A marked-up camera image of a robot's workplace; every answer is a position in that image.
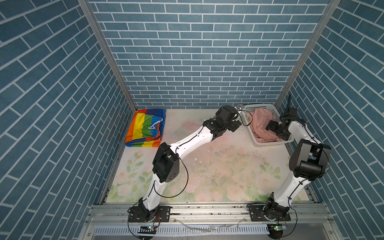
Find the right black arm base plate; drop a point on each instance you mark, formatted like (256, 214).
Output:
(259, 213)

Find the aluminium mounting rail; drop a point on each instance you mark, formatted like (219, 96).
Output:
(202, 221)

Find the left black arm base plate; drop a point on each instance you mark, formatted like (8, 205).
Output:
(160, 214)

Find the white plastic laundry basket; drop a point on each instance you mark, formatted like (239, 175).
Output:
(276, 117)

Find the pink shorts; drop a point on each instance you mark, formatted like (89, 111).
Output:
(260, 118)

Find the rainbow striped shorts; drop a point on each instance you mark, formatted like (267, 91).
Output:
(146, 129)

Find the left green circuit board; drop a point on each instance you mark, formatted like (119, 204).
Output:
(147, 230)

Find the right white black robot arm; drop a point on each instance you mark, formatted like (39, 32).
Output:
(308, 162)

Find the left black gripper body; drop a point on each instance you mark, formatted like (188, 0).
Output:
(232, 124)

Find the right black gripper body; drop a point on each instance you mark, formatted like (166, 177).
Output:
(276, 128)

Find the green circuit board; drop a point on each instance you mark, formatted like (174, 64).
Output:
(276, 229)
(147, 230)

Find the right green circuit board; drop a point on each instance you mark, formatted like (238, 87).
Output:
(276, 229)

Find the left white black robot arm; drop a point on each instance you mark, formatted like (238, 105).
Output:
(166, 164)

